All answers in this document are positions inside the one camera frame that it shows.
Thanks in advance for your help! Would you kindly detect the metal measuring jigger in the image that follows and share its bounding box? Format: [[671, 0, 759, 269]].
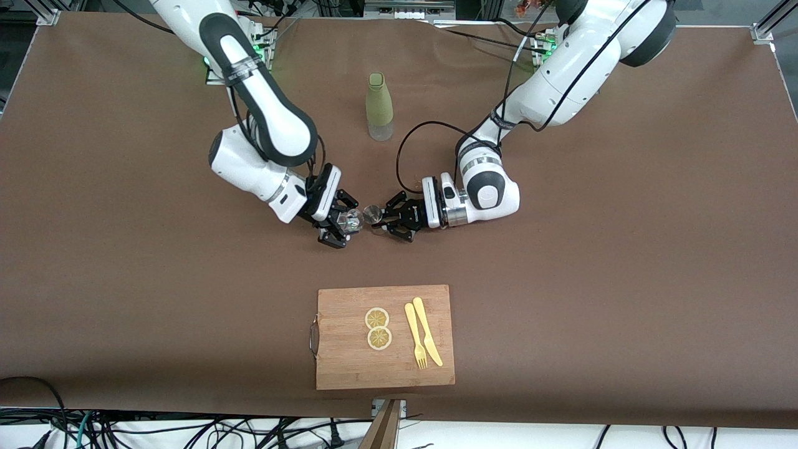
[[363, 204, 388, 235]]

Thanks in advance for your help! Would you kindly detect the yellow plastic fork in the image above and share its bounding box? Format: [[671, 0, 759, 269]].
[[404, 302, 428, 370]]

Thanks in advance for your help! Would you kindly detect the yellow plastic knife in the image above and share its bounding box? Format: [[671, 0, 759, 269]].
[[412, 297, 444, 367]]

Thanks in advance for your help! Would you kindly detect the green sleeved glass bottle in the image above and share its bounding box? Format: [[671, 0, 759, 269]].
[[365, 72, 395, 142]]

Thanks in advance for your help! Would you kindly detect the wooden cutting board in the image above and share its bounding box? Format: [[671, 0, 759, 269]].
[[310, 284, 456, 391]]

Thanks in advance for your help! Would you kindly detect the grey power strip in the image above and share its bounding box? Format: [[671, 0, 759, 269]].
[[363, 0, 457, 21]]

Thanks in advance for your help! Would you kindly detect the brown table cover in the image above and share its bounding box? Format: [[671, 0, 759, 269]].
[[0, 11, 798, 431]]

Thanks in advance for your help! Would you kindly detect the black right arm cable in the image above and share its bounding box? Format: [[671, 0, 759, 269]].
[[228, 87, 329, 183]]

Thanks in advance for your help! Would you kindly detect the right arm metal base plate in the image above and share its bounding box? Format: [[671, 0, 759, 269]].
[[206, 22, 279, 85]]

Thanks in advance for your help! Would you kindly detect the black table cable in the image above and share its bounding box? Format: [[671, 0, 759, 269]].
[[430, 22, 543, 56], [494, 17, 543, 41]]

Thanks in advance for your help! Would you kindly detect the wooden post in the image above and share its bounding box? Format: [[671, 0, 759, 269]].
[[358, 399, 403, 449]]

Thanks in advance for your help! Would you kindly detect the thick black floor cable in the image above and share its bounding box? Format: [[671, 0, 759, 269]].
[[0, 376, 69, 449]]

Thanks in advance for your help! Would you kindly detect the aluminium frame profile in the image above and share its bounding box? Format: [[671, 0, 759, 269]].
[[25, 0, 61, 27], [751, 0, 798, 46]]

